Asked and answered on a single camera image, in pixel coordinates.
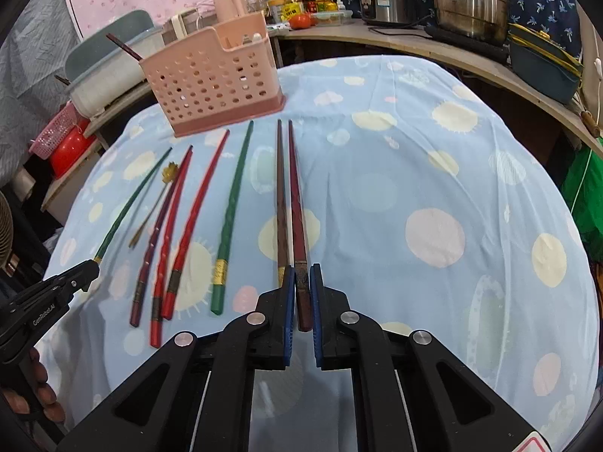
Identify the pink lattice basket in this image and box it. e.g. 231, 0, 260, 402
29, 101, 78, 160

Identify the person's left hand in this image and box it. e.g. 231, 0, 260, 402
0, 347, 66, 425

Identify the light blue dotted tablecloth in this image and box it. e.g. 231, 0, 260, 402
44, 55, 601, 452

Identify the grey striped cloth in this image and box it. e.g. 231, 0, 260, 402
0, 0, 78, 175

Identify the thin green chopstick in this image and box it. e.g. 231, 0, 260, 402
93, 147, 173, 264

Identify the wooden knife handle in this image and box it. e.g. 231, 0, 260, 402
580, 110, 603, 139

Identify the pink perforated utensil basket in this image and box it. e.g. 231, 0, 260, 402
140, 11, 286, 138

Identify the red plastic basin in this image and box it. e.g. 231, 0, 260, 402
48, 120, 99, 179

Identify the dark brown chopstick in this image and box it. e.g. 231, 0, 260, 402
106, 33, 143, 63

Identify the electric fan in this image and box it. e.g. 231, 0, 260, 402
0, 193, 12, 269

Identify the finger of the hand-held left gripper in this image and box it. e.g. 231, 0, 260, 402
46, 259, 101, 293

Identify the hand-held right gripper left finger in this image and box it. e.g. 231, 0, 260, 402
57, 266, 297, 452

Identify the glass container green lid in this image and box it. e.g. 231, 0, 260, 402
311, 9, 353, 26

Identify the green chopstick gold band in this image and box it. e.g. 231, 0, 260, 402
210, 120, 254, 315

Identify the navy printed cloth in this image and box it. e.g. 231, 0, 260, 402
346, 0, 585, 57

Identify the dark red chopstick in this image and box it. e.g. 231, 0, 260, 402
287, 120, 314, 333

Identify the grey-blue dish drainer box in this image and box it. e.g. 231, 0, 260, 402
64, 9, 165, 118

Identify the green cloth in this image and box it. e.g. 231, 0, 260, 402
560, 146, 603, 264

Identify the steel steamer pot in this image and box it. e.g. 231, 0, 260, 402
421, 0, 526, 48

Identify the black induction cooker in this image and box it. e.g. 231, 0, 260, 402
424, 23, 512, 64

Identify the dark maroon chopstick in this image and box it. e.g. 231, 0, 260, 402
129, 153, 189, 327

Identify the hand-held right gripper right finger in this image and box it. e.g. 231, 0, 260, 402
308, 264, 552, 452

